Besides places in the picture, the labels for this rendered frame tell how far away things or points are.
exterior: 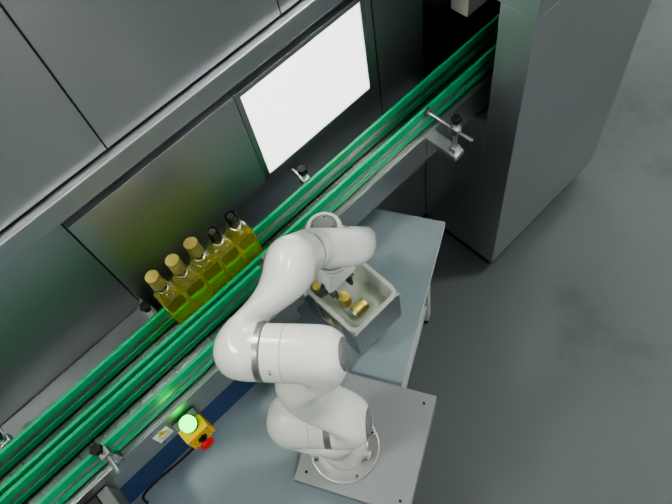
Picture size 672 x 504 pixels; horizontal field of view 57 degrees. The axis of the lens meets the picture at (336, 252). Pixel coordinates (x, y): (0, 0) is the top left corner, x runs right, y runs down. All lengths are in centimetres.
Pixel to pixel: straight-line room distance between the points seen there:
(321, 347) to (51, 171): 68
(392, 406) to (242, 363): 82
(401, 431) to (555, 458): 99
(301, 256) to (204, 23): 58
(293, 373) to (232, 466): 90
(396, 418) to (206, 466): 56
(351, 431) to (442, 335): 143
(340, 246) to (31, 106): 64
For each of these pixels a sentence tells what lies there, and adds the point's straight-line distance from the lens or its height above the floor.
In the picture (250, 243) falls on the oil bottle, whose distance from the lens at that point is 161.
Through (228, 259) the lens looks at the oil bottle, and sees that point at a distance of 159.
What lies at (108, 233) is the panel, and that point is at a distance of 151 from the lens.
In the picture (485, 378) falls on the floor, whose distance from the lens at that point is 267.
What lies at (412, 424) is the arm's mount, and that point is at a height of 81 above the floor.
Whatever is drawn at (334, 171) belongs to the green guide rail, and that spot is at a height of 109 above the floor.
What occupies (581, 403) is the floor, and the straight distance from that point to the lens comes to 270.
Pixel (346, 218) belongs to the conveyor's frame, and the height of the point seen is 100.
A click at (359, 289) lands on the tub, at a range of 178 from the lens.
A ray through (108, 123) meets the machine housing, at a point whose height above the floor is 162.
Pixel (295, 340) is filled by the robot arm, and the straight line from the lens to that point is 102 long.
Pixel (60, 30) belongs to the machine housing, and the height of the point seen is 185.
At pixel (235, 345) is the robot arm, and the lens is 104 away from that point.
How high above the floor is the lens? 255
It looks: 61 degrees down
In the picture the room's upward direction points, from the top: 16 degrees counter-clockwise
